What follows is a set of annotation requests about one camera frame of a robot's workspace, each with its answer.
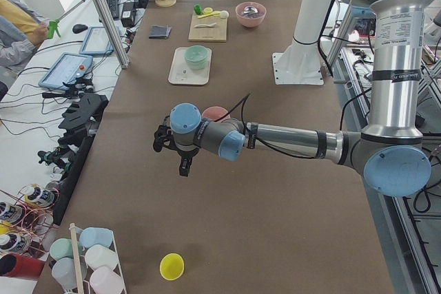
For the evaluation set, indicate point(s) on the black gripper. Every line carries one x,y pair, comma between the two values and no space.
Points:
185,153

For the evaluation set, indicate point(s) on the white ceramic spoon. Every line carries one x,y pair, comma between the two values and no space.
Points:
205,25

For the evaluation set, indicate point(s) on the green bowl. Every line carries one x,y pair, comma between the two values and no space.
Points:
196,57

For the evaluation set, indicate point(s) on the large pink ice bowl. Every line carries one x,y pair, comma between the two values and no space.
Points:
250,22

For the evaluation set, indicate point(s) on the cream serving tray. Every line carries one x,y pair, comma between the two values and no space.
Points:
181,74

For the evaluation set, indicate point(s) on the yellow cup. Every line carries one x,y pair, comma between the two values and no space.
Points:
172,266

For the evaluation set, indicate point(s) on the black tool holder rack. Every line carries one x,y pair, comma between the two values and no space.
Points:
75,119

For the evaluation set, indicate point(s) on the blue plastic cup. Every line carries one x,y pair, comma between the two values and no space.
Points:
95,235

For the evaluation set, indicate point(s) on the white plastic cup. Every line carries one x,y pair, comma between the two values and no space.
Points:
98,256

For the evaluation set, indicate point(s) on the white cup rack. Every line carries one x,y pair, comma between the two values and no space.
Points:
82,270

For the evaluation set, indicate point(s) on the bamboo cutting board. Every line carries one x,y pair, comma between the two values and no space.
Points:
216,34

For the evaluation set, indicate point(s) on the grey folded cloth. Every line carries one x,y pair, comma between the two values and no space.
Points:
160,32

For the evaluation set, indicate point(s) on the bottle with dark label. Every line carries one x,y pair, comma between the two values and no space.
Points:
39,196

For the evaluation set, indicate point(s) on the pink plastic cup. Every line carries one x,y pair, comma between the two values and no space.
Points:
104,280

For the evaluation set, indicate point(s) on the yellow plastic knife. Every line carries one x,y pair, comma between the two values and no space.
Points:
212,14

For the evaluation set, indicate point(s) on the blue teach pendant far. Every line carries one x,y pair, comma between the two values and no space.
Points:
96,42

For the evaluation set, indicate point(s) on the blue teach pendant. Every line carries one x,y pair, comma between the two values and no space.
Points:
96,42
66,70

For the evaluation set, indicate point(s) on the blue teach pendant near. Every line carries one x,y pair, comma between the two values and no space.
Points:
66,70

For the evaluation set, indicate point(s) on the green plastic cup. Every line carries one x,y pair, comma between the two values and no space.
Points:
61,248

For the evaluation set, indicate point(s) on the lemon slices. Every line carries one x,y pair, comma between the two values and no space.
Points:
207,10

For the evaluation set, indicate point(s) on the green lime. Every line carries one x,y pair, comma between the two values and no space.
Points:
198,10

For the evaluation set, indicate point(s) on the black power adapter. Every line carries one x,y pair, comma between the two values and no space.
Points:
128,14

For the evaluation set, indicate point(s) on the metal scoop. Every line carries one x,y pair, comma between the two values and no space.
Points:
249,11

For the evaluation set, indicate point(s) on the grey plastic cup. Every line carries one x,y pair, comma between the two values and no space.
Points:
63,272

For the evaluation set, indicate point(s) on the black computer mouse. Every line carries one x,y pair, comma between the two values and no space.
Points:
79,28

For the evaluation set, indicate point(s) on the black keyboard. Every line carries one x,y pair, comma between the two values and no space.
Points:
113,6

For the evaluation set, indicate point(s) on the red cylinder can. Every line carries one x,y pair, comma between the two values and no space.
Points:
22,267

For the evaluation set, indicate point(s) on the person in grey jacket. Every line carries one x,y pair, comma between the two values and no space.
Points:
23,30

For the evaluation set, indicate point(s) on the aluminium frame post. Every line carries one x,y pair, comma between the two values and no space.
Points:
111,31

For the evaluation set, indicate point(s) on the green handle tool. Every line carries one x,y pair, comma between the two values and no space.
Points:
53,28

